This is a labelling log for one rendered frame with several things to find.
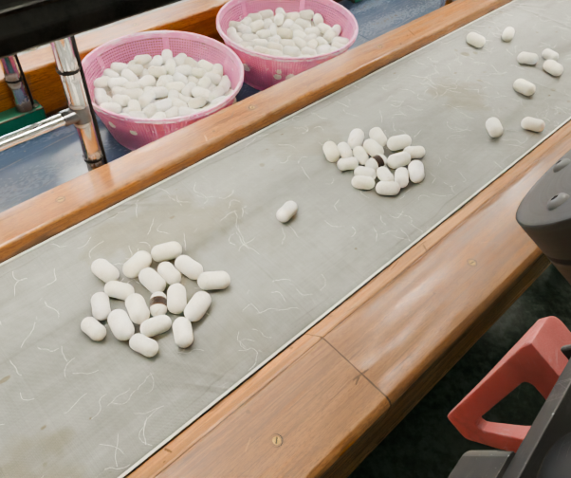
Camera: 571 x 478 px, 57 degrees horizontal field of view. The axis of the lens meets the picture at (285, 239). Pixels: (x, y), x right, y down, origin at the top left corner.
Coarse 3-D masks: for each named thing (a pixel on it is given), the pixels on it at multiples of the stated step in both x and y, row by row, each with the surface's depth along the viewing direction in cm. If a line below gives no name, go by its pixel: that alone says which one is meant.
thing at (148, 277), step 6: (144, 270) 59; (150, 270) 59; (138, 276) 59; (144, 276) 59; (150, 276) 58; (156, 276) 59; (144, 282) 59; (150, 282) 58; (156, 282) 58; (162, 282) 58; (150, 288) 58; (156, 288) 58; (162, 288) 58
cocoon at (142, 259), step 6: (138, 252) 61; (144, 252) 61; (132, 258) 60; (138, 258) 60; (144, 258) 60; (150, 258) 61; (126, 264) 59; (132, 264) 59; (138, 264) 60; (144, 264) 60; (150, 264) 61; (126, 270) 59; (132, 270) 59; (138, 270) 60; (126, 276) 60; (132, 276) 60
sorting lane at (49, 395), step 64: (448, 64) 96; (512, 64) 98; (320, 128) 82; (384, 128) 82; (448, 128) 83; (512, 128) 84; (192, 192) 71; (256, 192) 71; (320, 192) 72; (448, 192) 73; (64, 256) 62; (128, 256) 63; (192, 256) 63; (256, 256) 64; (320, 256) 64; (384, 256) 65; (0, 320) 56; (64, 320) 57; (256, 320) 58; (320, 320) 58; (0, 384) 51; (64, 384) 52; (128, 384) 52; (192, 384) 52; (0, 448) 47; (64, 448) 48; (128, 448) 48
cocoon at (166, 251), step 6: (156, 246) 62; (162, 246) 61; (168, 246) 61; (174, 246) 62; (180, 246) 62; (156, 252) 61; (162, 252) 61; (168, 252) 61; (174, 252) 62; (180, 252) 62; (156, 258) 61; (162, 258) 61; (168, 258) 62; (174, 258) 62
